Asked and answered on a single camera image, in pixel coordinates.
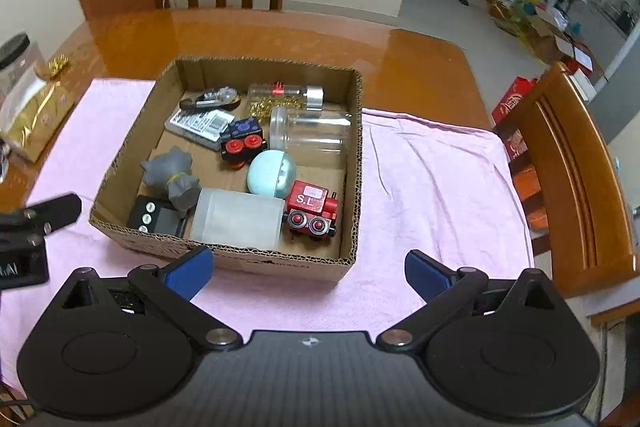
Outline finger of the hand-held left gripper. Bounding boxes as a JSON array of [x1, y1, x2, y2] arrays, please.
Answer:
[[24, 193, 82, 235]]

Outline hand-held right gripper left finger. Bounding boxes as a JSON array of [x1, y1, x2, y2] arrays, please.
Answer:
[[59, 247, 244, 353]]

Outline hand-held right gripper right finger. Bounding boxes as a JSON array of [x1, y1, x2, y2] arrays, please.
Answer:
[[375, 250, 571, 353]]

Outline black digital timer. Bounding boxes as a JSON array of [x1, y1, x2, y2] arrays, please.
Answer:
[[126, 196, 188, 237]]

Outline translucent white plastic box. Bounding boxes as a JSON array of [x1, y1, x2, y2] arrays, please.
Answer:
[[189, 187, 287, 252]]

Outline grey soft toy figure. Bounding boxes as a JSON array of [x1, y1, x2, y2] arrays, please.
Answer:
[[139, 146, 202, 215]]

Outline cardboard box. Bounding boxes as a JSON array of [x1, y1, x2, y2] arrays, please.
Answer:
[[89, 55, 363, 283]]

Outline red toy train engine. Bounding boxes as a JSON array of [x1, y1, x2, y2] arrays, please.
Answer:
[[282, 179, 345, 242]]

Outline black purple toy train car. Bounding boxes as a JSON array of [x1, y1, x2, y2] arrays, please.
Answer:
[[218, 117, 268, 170]]

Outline clear labelled card case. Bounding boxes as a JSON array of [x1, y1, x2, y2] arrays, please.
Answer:
[[164, 108, 236, 151]]

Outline round metal-rimmed tin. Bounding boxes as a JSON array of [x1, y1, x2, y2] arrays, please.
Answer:
[[179, 86, 241, 112]]

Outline clear plastic jar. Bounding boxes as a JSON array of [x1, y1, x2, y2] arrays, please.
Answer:
[[269, 106, 353, 168]]

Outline clear bottle of gold pins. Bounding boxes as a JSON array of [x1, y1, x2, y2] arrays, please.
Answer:
[[247, 82, 326, 120]]

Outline pink towel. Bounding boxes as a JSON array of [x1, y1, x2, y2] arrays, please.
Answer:
[[0, 78, 533, 388]]

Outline gold tissue pack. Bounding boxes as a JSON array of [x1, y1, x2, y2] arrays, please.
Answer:
[[0, 57, 76, 164]]

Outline large clear jar black lid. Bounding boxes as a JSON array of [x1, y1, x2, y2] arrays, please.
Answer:
[[0, 34, 46, 105]]

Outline stack of red packages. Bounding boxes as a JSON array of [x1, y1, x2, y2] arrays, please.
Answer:
[[491, 76, 553, 233]]

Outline pile of cardboard boxes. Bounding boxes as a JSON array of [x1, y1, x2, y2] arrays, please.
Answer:
[[487, 0, 608, 72]]

